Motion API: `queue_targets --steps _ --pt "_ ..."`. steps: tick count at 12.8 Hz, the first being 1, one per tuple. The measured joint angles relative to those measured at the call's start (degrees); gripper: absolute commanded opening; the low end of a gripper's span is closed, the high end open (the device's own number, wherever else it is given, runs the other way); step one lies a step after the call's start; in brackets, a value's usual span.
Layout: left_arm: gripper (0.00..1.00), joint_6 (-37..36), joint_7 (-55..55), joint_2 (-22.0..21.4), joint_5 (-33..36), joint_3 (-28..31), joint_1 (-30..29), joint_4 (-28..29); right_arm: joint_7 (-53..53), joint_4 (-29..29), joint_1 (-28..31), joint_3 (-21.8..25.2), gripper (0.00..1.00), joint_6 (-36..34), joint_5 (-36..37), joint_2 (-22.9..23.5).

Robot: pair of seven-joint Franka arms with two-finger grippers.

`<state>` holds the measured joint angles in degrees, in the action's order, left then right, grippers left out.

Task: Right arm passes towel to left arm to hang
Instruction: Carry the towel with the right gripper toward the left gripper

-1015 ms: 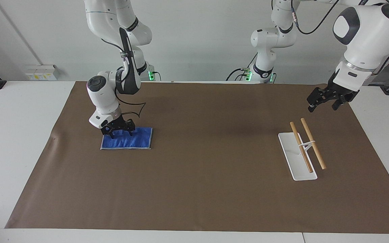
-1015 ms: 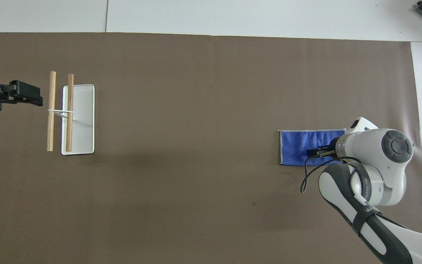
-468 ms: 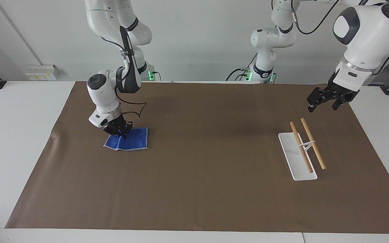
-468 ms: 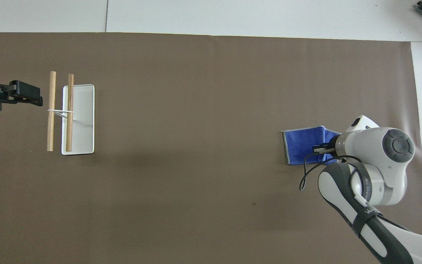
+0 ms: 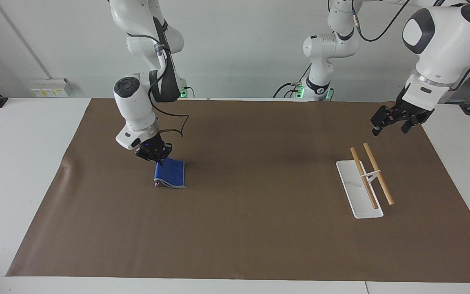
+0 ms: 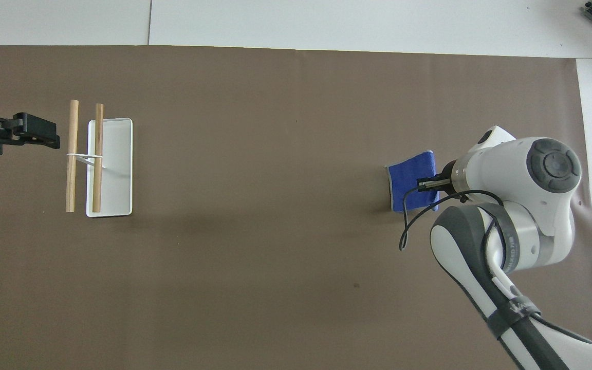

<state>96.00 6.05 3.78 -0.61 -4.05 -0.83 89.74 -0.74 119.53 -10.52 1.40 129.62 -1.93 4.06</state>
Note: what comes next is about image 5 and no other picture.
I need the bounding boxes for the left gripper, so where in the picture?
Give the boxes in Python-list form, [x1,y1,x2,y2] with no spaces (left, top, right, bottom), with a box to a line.
[370,87,435,136]

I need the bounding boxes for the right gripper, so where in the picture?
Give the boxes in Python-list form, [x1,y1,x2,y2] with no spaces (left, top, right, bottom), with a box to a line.
[135,134,174,165]

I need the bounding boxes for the blue towel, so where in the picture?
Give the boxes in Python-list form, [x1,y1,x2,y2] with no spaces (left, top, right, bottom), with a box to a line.
[153,157,187,189]

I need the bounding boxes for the white rack with wooden rods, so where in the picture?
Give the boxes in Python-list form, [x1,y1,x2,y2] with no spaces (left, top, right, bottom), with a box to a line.
[336,142,395,220]

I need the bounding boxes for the white wall socket box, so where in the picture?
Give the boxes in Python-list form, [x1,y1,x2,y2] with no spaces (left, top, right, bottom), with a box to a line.
[30,77,72,98]

